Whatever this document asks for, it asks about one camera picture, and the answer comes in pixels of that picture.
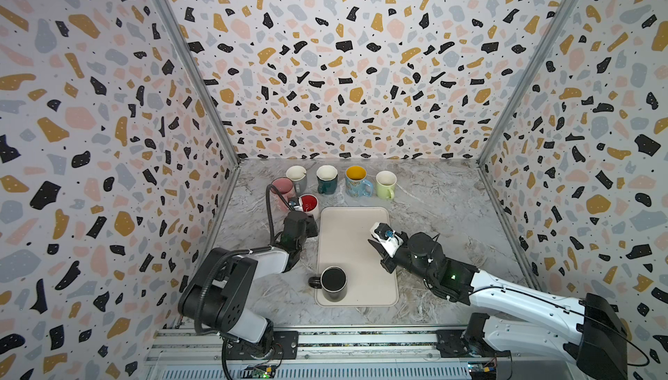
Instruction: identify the white mug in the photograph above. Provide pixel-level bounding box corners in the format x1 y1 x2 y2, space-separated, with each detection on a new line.
299 194 320 220

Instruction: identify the pink mug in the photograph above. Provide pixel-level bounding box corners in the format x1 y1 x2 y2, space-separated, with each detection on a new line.
270 177 297 212

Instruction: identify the black mug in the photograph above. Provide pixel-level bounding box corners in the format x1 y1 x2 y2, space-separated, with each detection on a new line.
308 266 348 302

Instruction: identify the dark green mug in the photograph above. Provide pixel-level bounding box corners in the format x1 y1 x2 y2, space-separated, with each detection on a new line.
317 164 339 195

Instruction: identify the grey mug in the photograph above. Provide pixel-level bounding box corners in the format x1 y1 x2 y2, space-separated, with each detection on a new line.
285 165 308 196

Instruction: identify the blue butterfly mug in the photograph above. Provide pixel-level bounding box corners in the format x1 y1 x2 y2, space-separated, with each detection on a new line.
345 165 374 197

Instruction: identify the light green mug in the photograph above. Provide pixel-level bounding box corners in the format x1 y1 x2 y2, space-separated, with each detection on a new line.
376 171 398 200

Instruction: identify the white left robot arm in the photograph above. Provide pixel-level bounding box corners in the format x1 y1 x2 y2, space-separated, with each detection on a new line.
177 211 318 348

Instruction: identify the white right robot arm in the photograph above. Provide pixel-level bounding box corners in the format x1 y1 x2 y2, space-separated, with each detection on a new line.
369 223 628 379

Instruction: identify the cream plastic tray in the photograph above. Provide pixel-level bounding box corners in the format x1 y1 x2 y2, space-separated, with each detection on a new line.
314 207 398 308

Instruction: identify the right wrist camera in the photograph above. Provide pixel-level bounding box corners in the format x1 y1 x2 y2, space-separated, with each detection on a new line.
368 222 404 258

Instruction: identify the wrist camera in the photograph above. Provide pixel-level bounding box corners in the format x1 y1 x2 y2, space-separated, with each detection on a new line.
288 197 304 211
368 222 404 258

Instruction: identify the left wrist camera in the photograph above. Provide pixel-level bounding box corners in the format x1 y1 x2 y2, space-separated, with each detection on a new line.
288 197 304 211

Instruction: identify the black corrugated cable conduit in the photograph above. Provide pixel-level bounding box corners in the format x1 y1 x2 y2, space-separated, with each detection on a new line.
192 184 293 337

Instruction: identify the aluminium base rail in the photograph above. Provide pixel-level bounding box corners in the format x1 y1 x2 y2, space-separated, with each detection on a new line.
144 325 585 379

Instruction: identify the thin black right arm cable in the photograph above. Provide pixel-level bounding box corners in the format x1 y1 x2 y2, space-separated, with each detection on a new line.
479 283 651 368

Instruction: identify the metal left corner post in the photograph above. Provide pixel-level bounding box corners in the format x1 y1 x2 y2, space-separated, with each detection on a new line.
151 0 240 169

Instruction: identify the metal corner post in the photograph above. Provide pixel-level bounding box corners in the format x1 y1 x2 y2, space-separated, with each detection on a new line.
151 0 240 169
477 0 579 169

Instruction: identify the metal right corner post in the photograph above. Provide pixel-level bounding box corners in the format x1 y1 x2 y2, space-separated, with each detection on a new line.
477 0 579 169

